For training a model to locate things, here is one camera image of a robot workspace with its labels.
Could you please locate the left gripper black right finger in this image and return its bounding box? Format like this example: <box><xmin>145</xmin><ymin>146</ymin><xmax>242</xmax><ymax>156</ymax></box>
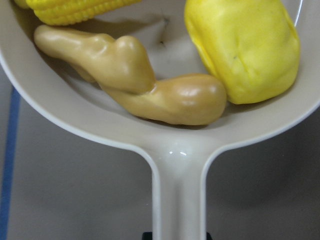
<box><xmin>206</xmin><ymin>233</ymin><xmax>212</xmax><ymax>240</ymax></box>

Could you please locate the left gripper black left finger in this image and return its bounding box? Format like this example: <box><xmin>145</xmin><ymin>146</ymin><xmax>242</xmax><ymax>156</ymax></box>
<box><xmin>142</xmin><ymin>233</ymin><xmax>153</xmax><ymax>240</ymax></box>

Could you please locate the tan toy ginger root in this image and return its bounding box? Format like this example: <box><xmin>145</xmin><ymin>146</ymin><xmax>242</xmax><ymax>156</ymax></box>
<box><xmin>33</xmin><ymin>25</ymin><xmax>227</xmax><ymax>126</ymax></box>

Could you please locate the yellow toy potato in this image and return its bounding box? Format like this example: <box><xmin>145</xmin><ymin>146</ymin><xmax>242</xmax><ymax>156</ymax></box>
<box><xmin>184</xmin><ymin>0</ymin><xmax>301</xmax><ymax>105</ymax></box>

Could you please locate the yellow toy corn cob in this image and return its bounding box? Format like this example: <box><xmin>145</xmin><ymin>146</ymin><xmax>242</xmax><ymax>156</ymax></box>
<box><xmin>14</xmin><ymin>0</ymin><xmax>138</xmax><ymax>26</ymax></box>

